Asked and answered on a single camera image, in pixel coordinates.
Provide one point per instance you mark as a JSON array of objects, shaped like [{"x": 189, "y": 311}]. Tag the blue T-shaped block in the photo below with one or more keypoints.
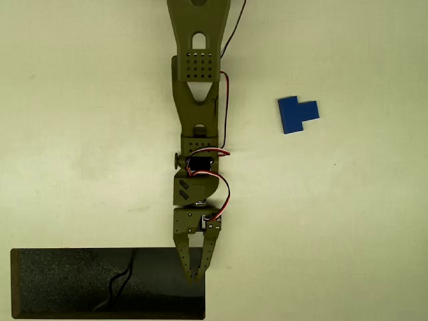
[{"x": 292, "y": 115}]

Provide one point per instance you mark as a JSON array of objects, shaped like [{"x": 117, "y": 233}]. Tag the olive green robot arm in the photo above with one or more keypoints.
[{"x": 197, "y": 110}]

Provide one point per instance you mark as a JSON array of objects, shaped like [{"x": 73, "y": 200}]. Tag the black rectangular tray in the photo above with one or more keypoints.
[{"x": 67, "y": 284}]

